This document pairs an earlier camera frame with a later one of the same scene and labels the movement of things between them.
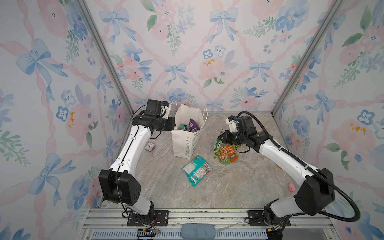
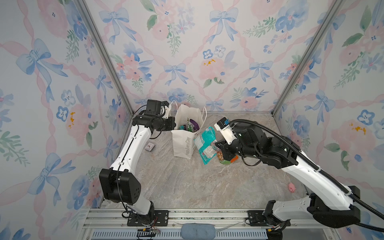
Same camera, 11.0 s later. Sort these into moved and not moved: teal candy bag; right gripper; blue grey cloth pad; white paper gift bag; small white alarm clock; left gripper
Moved: right gripper; teal candy bag
Not moved: left gripper; small white alarm clock; white paper gift bag; blue grey cloth pad
